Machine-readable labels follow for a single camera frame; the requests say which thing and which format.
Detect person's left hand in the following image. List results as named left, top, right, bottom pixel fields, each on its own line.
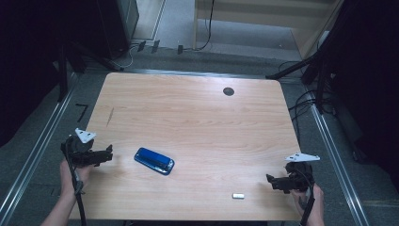
left=59, top=159, right=94, bottom=197

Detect beige wooden frame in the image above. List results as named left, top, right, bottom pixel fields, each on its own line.
left=192, top=0, right=346, bottom=60

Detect metal floor rail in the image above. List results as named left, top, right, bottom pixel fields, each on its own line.
left=307, top=92, right=371, bottom=226
left=0, top=73, right=79, bottom=226

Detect black metal stand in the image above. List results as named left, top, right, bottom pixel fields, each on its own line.
left=57, top=40, right=125, bottom=104
left=265, top=51, right=334, bottom=115

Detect black hanging cable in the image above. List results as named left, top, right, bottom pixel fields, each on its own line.
left=184, top=0, right=216, bottom=52

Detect black cabinet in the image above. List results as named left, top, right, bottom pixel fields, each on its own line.
left=97, top=0, right=140, bottom=60

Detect white floor cable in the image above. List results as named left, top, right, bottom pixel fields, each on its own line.
left=117, top=43, right=139, bottom=71

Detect person's right hand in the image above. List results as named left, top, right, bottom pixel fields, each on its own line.
left=290, top=183, right=326, bottom=220

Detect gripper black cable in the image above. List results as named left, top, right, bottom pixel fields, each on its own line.
left=293, top=168, right=316, bottom=226
left=64, top=142, right=88, bottom=226

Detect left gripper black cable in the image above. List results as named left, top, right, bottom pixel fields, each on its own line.
left=64, top=142, right=88, bottom=226

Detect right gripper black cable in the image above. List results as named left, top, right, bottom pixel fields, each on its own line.
left=293, top=168, right=316, bottom=226

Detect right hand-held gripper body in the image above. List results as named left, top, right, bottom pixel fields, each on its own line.
left=277, top=153, right=321, bottom=193

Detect black floor cables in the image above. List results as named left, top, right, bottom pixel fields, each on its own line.
left=278, top=59, right=339, bottom=146

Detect dark curtain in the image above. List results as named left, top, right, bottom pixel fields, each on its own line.
left=326, top=0, right=399, bottom=192
left=0, top=0, right=69, bottom=149

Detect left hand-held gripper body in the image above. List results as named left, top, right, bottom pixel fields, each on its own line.
left=60, top=127, right=107, bottom=168

